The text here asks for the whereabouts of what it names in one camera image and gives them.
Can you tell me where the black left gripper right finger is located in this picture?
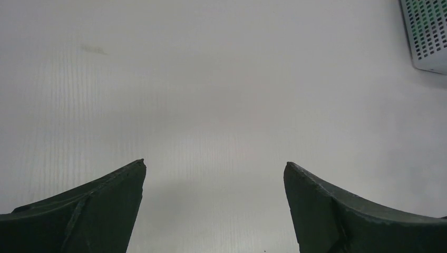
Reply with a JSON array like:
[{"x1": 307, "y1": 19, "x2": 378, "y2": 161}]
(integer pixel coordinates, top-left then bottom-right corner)
[{"x1": 284, "y1": 162, "x2": 446, "y2": 253}]

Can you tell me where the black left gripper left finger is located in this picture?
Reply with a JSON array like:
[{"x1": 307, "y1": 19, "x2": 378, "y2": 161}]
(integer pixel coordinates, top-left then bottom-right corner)
[{"x1": 1, "y1": 159, "x2": 147, "y2": 252}]

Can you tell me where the white perforated laundry basket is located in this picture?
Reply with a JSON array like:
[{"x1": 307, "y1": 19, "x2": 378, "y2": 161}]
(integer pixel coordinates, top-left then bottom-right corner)
[{"x1": 400, "y1": 0, "x2": 446, "y2": 75}]

